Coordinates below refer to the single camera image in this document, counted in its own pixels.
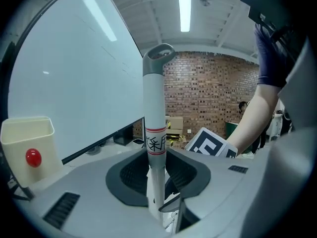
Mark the round ceiling detector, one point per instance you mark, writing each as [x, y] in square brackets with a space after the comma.
[205, 0]

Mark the cardboard box with striped tape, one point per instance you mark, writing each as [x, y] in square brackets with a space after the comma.
[173, 134]

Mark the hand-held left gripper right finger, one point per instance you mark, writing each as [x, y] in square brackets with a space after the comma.
[218, 177]

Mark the dark green round bin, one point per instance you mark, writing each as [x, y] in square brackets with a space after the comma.
[231, 130]

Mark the flattened cardboard piece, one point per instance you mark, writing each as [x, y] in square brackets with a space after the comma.
[178, 142]

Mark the white rounded machine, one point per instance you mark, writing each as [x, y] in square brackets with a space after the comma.
[276, 128]

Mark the long ceiling light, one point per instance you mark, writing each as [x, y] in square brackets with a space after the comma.
[184, 9]

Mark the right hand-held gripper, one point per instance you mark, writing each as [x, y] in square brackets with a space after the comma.
[210, 145]

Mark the black cabinet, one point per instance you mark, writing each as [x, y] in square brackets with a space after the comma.
[122, 136]

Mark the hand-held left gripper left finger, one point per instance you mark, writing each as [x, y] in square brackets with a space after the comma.
[99, 195]

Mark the whiteboard on black wheeled stand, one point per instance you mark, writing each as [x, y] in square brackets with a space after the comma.
[74, 78]

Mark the large cardboard box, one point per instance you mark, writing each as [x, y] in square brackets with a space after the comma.
[174, 123]

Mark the person's navy t-shirt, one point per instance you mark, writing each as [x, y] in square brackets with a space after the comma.
[270, 58]

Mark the person's right forearm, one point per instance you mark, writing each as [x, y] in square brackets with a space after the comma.
[252, 123]

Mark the cream box with red button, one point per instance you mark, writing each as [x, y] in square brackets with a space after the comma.
[29, 142]

